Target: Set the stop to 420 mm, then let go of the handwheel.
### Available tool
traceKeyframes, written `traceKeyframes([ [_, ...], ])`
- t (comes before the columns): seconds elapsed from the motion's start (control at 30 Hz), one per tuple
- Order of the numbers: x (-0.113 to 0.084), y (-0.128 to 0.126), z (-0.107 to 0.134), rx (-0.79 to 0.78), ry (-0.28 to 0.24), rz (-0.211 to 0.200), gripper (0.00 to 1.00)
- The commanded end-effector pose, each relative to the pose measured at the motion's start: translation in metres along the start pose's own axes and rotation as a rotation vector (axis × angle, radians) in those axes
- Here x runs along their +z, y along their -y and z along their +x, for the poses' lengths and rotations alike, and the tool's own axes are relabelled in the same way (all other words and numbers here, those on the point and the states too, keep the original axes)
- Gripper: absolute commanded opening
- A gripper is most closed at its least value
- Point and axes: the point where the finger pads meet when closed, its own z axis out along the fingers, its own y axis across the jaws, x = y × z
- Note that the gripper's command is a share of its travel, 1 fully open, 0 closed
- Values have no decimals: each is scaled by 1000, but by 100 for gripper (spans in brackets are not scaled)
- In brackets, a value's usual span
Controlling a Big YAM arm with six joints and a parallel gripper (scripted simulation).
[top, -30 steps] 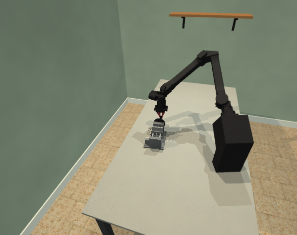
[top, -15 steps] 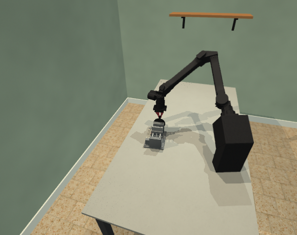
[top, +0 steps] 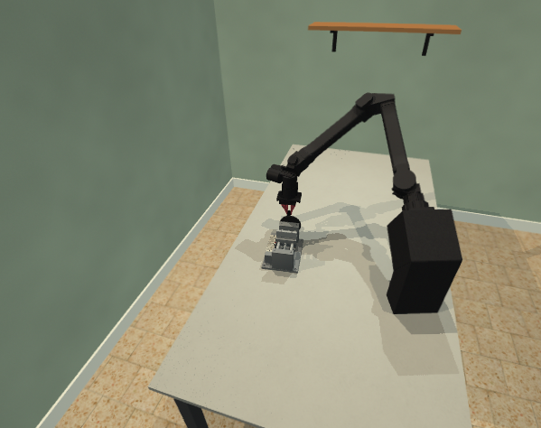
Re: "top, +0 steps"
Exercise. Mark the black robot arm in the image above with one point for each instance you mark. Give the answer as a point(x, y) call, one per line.
point(404, 180)

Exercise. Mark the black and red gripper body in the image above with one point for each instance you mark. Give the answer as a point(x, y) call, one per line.
point(289, 196)

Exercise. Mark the grey bench vise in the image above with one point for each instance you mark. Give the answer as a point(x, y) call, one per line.
point(284, 247)

